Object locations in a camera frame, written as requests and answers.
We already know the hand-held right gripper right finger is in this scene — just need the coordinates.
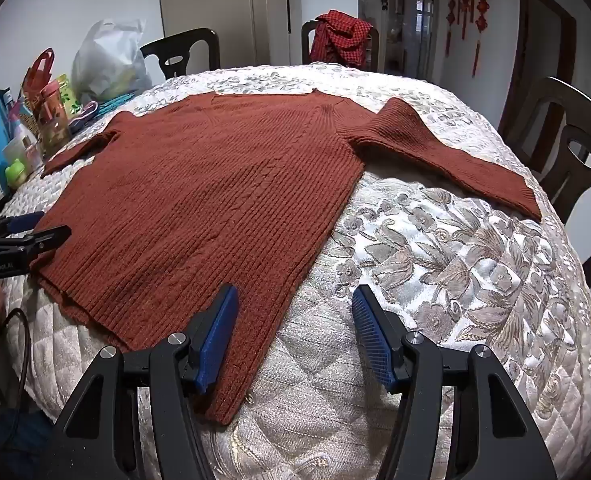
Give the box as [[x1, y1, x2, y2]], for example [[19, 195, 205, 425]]
[[351, 285, 559, 480]]

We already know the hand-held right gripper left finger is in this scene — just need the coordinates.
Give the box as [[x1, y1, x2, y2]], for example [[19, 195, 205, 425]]
[[50, 284, 240, 480]]

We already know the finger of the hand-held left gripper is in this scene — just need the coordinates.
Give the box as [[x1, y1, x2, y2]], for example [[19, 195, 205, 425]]
[[0, 225, 72, 262], [0, 211, 45, 237]]

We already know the rust brown knit sweater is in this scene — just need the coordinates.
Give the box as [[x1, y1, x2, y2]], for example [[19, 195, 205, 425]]
[[30, 88, 543, 423]]

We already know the green frog-shaped jar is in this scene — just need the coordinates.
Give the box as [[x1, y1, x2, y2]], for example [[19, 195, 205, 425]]
[[4, 158, 30, 188]]

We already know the pale cream box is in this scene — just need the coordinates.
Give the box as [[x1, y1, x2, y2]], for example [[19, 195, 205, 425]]
[[2, 137, 42, 172]]

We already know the round glass jar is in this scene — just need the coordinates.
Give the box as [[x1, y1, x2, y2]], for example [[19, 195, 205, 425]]
[[40, 122, 72, 158]]

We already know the white spray bottle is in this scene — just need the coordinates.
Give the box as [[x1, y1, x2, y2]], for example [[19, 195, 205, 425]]
[[8, 110, 41, 151]]

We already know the beige quilted floral tablecloth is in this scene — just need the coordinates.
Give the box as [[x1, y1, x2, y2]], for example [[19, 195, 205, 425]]
[[0, 61, 591, 480]]

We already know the wicker basket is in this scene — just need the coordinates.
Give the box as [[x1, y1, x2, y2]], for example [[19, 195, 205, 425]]
[[18, 100, 41, 136]]

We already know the pink tumbler bottle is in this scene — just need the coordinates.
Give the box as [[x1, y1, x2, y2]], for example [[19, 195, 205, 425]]
[[39, 84, 70, 128]]

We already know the pink and blue pouch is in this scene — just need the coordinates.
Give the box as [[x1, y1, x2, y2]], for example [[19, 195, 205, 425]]
[[68, 101, 99, 133]]

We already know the green leaf-print packet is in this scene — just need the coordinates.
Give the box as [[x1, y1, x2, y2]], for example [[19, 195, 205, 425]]
[[50, 74, 84, 121]]

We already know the teal woven cloth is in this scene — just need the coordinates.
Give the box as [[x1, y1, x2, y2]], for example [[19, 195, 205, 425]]
[[96, 92, 136, 116]]

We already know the red gift bag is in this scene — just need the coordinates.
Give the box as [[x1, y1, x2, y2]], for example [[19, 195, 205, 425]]
[[22, 48, 56, 106]]

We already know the white plastic bag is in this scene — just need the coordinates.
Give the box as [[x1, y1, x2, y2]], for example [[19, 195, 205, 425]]
[[70, 18, 154, 103]]

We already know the dark wooden chair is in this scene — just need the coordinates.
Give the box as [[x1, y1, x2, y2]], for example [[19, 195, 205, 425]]
[[301, 19, 380, 72], [140, 28, 221, 81], [498, 76, 591, 288]]

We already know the beige double-door cabinet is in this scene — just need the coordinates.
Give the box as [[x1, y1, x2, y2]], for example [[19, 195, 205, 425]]
[[156, 0, 291, 68]]

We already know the red checked cloth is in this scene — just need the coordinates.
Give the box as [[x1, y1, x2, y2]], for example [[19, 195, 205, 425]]
[[309, 9, 375, 68]]

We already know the glass panel door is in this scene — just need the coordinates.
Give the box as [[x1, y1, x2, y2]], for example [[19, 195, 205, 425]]
[[381, 0, 441, 83]]

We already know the black cable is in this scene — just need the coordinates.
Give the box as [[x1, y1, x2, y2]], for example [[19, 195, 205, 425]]
[[0, 307, 30, 411]]

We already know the dark wooden door frame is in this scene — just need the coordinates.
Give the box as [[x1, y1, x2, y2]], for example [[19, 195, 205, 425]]
[[498, 0, 577, 131]]

